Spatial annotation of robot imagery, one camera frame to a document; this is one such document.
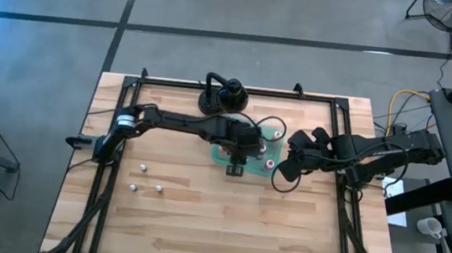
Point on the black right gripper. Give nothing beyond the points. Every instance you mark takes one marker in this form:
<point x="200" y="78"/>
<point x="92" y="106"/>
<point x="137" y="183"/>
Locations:
<point x="307" y="152"/>

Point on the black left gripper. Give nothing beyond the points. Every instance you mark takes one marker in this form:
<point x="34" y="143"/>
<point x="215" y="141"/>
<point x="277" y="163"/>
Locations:
<point x="241" y="138"/>

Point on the large yellow food coloring bottle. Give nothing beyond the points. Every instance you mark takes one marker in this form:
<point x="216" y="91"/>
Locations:
<point x="277" y="135"/>

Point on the large red food coloring bottle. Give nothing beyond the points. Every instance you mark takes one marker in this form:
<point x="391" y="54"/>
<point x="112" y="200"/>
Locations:
<point x="263" y="150"/>

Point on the small black bottle pink label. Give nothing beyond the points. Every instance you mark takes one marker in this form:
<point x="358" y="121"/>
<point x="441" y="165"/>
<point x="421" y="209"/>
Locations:
<point x="158" y="188"/>

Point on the small black food coloring bottle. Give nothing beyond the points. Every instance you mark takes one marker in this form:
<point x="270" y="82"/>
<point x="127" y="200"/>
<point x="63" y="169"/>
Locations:
<point x="133" y="187"/>
<point x="143" y="167"/>

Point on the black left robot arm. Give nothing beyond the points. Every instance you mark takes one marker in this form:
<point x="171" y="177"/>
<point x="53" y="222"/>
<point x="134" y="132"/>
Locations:
<point x="176" y="121"/>

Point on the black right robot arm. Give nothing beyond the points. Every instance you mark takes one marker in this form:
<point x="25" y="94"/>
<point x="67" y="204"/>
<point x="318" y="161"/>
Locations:
<point x="387" y="154"/>

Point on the translucent teal plastic bin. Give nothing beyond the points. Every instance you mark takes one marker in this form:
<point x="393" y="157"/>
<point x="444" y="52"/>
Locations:
<point x="218" y="156"/>

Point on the black gooseneck desk lamp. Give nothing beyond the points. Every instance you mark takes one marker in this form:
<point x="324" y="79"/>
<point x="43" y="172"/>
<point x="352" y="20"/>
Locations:
<point x="233" y="98"/>

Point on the white paper sheet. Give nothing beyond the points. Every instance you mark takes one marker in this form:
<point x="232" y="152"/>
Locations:
<point x="396" y="190"/>

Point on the black desk beam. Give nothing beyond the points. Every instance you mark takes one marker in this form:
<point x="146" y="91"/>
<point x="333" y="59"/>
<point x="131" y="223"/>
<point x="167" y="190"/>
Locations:
<point x="416" y="197"/>

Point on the white mug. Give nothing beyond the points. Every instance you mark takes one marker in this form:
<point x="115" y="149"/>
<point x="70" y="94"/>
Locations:
<point x="430" y="226"/>

